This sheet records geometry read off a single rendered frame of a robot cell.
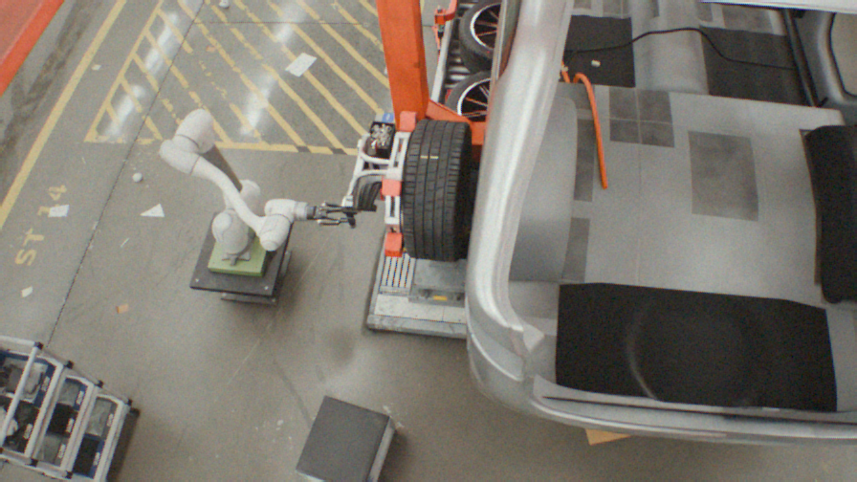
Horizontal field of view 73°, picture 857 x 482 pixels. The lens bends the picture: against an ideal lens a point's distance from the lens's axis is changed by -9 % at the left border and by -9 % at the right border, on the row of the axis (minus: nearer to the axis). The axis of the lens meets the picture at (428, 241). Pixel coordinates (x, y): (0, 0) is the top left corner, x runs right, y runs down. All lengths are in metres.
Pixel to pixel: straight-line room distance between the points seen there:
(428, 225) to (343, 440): 1.11
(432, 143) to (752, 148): 1.48
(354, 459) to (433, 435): 0.52
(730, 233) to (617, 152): 0.61
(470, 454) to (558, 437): 0.47
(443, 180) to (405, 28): 0.69
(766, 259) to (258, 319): 2.70
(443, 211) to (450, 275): 0.84
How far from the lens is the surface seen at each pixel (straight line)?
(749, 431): 2.39
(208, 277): 3.70
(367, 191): 2.81
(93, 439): 3.81
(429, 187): 2.69
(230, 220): 3.44
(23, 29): 0.67
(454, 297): 3.49
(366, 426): 3.11
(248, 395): 3.68
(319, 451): 3.13
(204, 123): 3.15
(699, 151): 3.07
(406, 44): 2.93
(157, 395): 3.89
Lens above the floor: 3.32
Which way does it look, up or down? 60 degrees down
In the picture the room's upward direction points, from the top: 7 degrees counter-clockwise
